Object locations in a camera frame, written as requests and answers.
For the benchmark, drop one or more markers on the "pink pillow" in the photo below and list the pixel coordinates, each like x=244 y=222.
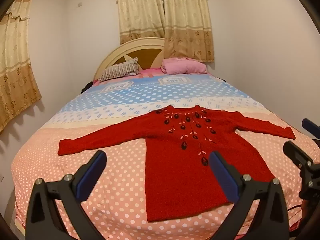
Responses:
x=182 y=66

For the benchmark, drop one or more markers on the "white wall socket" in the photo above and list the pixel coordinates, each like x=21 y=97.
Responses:
x=1 y=178

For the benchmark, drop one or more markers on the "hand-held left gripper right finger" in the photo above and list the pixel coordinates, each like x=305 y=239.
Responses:
x=223 y=177

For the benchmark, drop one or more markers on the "pink bed sheet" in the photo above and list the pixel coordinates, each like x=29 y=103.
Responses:
x=150 y=72

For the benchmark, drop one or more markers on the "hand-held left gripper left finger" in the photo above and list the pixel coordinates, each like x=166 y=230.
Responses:
x=91 y=175

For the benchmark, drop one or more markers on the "striped pillow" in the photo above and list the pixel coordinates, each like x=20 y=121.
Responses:
x=117 y=71

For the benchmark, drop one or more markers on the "beige floral window curtain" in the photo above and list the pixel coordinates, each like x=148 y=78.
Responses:
x=187 y=22
x=140 y=12

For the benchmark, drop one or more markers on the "beige floral side curtain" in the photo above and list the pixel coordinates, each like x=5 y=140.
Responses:
x=17 y=67

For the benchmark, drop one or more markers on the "cream wooden headboard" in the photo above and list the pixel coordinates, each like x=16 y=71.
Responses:
x=117 y=52

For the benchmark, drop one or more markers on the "red embroidered knit sweater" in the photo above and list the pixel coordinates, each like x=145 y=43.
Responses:
x=185 y=165

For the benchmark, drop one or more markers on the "dark cloth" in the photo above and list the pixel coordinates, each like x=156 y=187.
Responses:
x=86 y=87

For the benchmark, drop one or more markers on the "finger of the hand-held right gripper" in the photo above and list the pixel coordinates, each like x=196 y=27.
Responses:
x=297 y=153
x=310 y=126

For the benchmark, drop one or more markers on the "polka dot bedspread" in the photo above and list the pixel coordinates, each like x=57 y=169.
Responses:
x=100 y=120

